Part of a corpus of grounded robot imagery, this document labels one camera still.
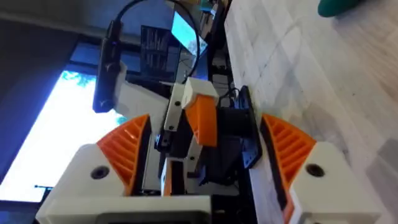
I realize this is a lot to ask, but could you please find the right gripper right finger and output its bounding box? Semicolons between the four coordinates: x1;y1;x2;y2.
259;113;382;224

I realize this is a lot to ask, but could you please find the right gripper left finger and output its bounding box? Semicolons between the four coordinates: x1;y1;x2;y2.
35;114;152;218

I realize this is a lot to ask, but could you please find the green toy vegetable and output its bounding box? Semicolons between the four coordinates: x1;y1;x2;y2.
317;0;359;18

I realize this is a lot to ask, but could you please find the lit computer monitor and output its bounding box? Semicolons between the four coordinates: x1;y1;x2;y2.
170;11;209;57
0;70;129;203

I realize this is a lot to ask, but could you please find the black camera cable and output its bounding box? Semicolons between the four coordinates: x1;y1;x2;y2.
107;0;201;85

